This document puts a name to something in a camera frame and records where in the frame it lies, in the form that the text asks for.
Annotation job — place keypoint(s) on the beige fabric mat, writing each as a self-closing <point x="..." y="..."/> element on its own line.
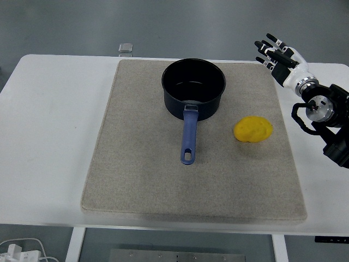
<point x="191" y="163"/>

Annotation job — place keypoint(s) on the black table control panel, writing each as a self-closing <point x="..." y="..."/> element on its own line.
<point x="331" y="239"/>

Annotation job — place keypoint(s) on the white table leg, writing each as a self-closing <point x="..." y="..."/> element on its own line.
<point x="279" y="247"/>
<point x="74" y="244"/>

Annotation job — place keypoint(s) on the small clear square floor object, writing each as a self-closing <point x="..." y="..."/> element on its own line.
<point x="125" y="47"/>

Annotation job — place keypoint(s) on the white power strip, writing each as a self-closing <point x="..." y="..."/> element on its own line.
<point x="19" y="255"/>

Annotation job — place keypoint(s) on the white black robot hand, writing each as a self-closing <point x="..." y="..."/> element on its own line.
<point x="295" y="71"/>

